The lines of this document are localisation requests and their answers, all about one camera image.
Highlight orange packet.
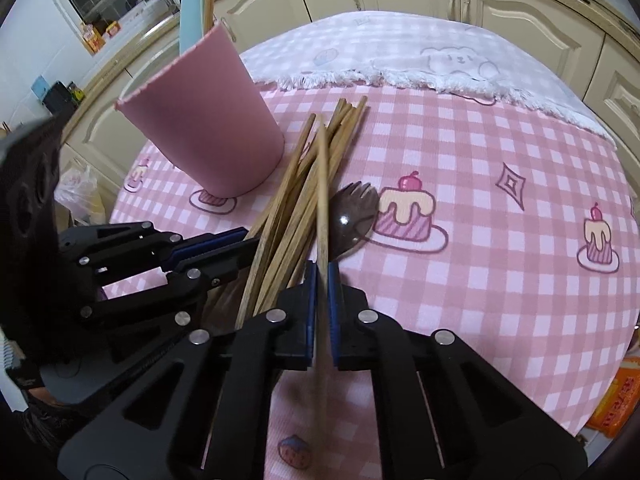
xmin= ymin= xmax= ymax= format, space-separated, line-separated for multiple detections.
xmin=585 ymin=365 xmax=640 ymax=441

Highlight light blue plastic utensil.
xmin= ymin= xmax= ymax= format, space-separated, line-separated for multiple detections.
xmin=178 ymin=0 xmax=208 ymax=56

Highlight cream lower kitchen cabinets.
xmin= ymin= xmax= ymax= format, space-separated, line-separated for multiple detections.
xmin=60 ymin=0 xmax=640 ymax=161

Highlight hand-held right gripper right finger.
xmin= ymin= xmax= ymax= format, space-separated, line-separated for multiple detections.
xmin=327 ymin=259 xmax=587 ymax=480

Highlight yellow bottle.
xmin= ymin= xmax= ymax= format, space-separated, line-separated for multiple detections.
xmin=80 ymin=22 xmax=103 ymax=56

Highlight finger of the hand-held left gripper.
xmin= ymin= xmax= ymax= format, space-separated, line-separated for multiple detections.
xmin=59 ymin=221 xmax=248 ymax=286
xmin=75 ymin=239 xmax=262 ymax=341

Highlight bunch of wooden chopsticks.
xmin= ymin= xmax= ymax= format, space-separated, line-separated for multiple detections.
xmin=234 ymin=95 xmax=370 ymax=331

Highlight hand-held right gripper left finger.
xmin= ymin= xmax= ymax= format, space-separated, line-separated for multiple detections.
xmin=56 ymin=260 xmax=318 ymax=480

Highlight clear plastic bag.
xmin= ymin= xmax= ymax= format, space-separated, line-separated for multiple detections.
xmin=54 ymin=162 xmax=106 ymax=226

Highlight white bear print towel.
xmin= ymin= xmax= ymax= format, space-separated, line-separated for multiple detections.
xmin=239 ymin=10 xmax=617 ymax=148

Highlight dark metal spork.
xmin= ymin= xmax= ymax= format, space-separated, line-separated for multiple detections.
xmin=327 ymin=181 xmax=381 ymax=263

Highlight black jug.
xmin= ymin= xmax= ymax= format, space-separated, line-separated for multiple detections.
xmin=42 ymin=81 xmax=76 ymax=116

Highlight pink checked tablecloth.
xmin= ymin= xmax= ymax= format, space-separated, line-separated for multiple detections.
xmin=102 ymin=80 xmax=640 ymax=476

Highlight pink cup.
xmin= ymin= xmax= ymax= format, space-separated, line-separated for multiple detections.
xmin=114 ymin=27 xmax=286 ymax=199

